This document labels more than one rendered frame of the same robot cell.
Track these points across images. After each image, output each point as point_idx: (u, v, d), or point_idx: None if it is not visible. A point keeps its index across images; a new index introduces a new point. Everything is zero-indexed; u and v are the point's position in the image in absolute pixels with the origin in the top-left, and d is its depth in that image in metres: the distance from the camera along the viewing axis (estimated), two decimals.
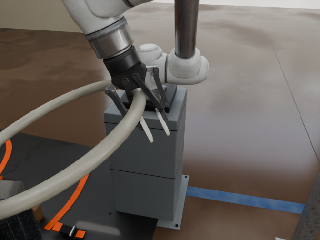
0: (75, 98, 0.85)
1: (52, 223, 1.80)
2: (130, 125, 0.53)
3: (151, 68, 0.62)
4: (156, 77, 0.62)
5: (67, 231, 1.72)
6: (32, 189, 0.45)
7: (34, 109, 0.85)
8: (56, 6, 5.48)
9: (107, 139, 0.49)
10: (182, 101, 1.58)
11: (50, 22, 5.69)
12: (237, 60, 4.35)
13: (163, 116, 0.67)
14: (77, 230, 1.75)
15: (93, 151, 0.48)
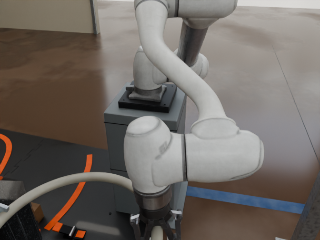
0: (90, 181, 0.90)
1: (52, 223, 1.80)
2: None
3: (176, 214, 0.70)
4: (178, 222, 0.70)
5: (67, 231, 1.72)
6: None
7: (48, 182, 0.88)
8: (56, 6, 5.48)
9: None
10: (182, 101, 1.58)
11: (50, 22, 5.69)
12: (237, 60, 4.35)
13: None
14: (77, 230, 1.75)
15: None
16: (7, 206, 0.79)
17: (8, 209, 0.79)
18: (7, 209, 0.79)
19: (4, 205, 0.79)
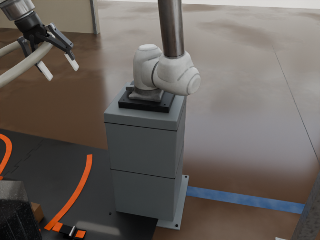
0: (3, 54, 1.18)
1: (52, 223, 1.80)
2: (47, 45, 0.92)
3: (47, 26, 0.89)
4: (53, 32, 0.89)
5: (67, 231, 1.72)
6: None
7: None
8: (56, 6, 5.48)
9: (35, 51, 0.88)
10: (182, 101, 1.58)
11: (50, 22, 5.69)
12: (237, 60, 4.35)
13: (70, 57, 0.95)
14: (77, 230, 1.75)
15: (27, 57, 0.86)
16: None
17: None
18: None
19: None
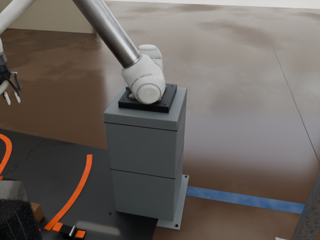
0: None
1: (52, 223, 1.80)
2: (8, 82, 1.46)
3: (13, 73, 1.45)
4: (15, 77, 1.46)
5: (67, 231, 1.72)
6: None
7: None
8: (56, 6, 5.48)
9: (2, 85, 1.41)
10: (182, 101, 1.58)
11: (50, 22, 5.69)
12: (237, 60, 4.35)
13: (17, 94, 1.52)
14: (77, 230, 1.75)
15: None
16: None
17: None
18: None
19: None
